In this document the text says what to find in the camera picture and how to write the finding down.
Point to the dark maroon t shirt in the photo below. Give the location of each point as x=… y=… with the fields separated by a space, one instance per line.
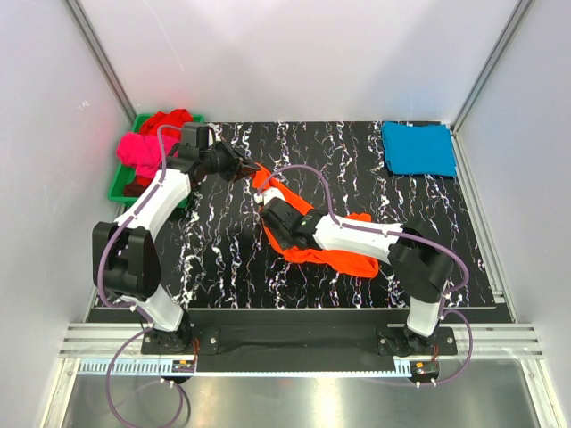
x=135 y=188

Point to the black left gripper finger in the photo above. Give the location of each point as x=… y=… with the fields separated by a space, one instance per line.
x=244 y=172
x=235 y=157

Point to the connector box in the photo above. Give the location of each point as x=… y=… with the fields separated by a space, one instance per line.
x=426 y=368
x=185 y=366

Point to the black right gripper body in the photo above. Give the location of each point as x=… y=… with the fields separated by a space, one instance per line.
x=281 y=238

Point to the pink t shirt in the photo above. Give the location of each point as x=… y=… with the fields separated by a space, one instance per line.
x=141 y=153

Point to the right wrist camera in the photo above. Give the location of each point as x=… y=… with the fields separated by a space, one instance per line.
x=266 y=196

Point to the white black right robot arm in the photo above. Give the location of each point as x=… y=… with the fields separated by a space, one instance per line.
x=356 y=246

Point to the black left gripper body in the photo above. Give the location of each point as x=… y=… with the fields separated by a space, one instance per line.
x=219 y=160

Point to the orange t shirt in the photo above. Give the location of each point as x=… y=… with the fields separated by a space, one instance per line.
x=344 y=262

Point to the aluminium frame rail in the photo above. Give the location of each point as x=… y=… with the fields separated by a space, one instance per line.
x=516 y=341

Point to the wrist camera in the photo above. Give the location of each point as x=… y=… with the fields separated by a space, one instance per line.
x=266 y=196
x=197 y=135

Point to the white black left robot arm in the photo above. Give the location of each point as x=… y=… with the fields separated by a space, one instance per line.
x=126 y=264

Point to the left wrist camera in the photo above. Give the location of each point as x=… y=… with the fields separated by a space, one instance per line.
x=197 y=135

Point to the folded blue t shirt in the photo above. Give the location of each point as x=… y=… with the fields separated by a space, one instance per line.
x=418 y=150

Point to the right connector box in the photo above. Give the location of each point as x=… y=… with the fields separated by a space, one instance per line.
x=426 y=368

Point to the red t shirt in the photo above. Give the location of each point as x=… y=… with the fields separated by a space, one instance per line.
x=176 y=118

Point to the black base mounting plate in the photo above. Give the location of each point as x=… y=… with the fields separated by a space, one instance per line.
x=296 y=349

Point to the left connector box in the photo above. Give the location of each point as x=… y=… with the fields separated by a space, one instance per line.
x=185 y=366

